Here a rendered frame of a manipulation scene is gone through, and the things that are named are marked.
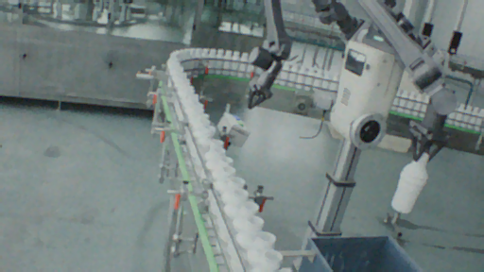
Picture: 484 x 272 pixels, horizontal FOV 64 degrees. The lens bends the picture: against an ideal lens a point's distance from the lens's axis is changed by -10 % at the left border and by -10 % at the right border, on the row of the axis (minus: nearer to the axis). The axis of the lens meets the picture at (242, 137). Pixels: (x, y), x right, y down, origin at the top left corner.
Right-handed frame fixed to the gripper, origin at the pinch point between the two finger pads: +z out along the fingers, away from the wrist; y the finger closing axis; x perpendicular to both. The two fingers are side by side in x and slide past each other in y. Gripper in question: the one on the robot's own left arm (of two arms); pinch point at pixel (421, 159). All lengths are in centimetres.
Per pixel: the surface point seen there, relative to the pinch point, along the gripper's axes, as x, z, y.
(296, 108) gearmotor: 171, 40, 50
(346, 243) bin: 15.5, 37.0, -2.5
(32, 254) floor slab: 130, 128, -113
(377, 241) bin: 14.9, 36.8, 9.7
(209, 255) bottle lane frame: 3, 29, -52
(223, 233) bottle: 3, 23, -49
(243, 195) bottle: 2.8, 12.5, -46.2
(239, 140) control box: 63, 23, -27
